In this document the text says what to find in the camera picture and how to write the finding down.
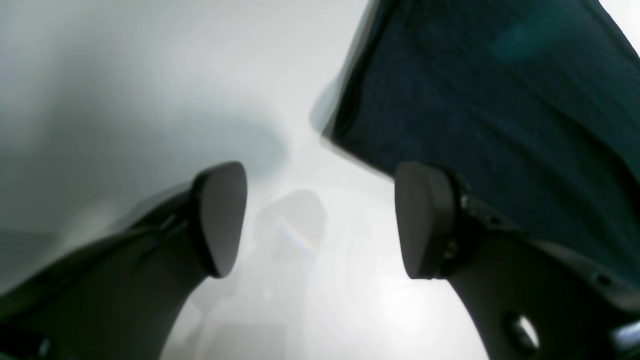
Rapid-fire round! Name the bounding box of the black T-shirt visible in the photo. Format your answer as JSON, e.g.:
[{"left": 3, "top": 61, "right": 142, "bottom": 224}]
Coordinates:
[{"left": 326, "top": 0, "right": 640, "bottom": 286}]

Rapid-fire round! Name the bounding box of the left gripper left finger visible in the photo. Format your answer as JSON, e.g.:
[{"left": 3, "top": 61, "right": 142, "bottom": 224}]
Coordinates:
[{"left": 1, "top": 161, "right": 249, "bottom": 360}]

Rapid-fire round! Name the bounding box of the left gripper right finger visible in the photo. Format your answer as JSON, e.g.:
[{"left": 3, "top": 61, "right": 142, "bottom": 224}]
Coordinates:
[{"left": 394, "top": 161, "right": 640, "bottom": 360}]

